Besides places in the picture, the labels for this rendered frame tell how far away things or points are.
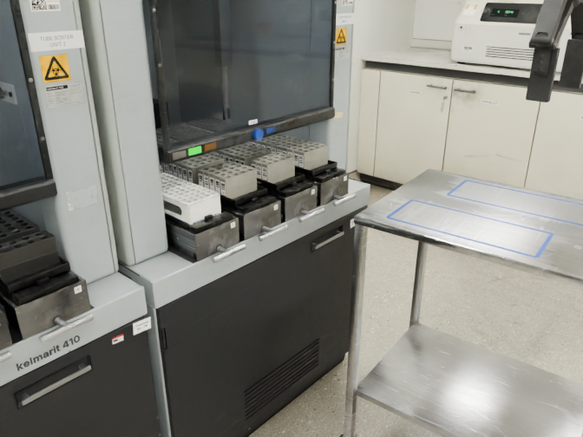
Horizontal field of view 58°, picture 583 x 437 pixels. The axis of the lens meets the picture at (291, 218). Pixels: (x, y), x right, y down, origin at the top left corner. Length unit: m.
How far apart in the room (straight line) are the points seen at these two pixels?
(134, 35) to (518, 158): 2.54
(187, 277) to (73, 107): 0.45
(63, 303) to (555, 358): 1.84
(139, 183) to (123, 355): 0.38
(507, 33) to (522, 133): 0.55
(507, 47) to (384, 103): 0.85
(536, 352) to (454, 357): 0.67
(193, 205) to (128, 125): 0.23
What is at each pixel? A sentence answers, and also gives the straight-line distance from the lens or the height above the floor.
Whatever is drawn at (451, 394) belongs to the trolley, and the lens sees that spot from 1.63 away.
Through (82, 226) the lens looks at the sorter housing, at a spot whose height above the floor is 0.87.
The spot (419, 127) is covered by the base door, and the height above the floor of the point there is 0.49.
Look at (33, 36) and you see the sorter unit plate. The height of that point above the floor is 1.25.
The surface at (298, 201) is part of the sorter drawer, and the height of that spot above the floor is 0.78.
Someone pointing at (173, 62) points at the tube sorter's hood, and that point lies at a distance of 1.21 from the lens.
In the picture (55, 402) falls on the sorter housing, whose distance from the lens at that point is 1.21.
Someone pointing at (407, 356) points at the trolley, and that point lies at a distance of 1.72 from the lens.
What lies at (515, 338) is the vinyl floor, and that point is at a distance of 2.41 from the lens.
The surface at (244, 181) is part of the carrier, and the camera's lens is 1.40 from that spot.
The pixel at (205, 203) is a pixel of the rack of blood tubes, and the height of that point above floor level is 0.86.
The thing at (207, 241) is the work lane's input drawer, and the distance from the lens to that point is 1.26.
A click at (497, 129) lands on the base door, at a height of 0.56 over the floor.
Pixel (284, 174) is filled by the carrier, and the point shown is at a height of 0.84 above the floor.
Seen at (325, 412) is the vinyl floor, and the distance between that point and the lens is 1.92.
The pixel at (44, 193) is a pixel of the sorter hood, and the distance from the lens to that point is 1.09.
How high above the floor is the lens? 1.33
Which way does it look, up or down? 24 degrees down
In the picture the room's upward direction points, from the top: straight up
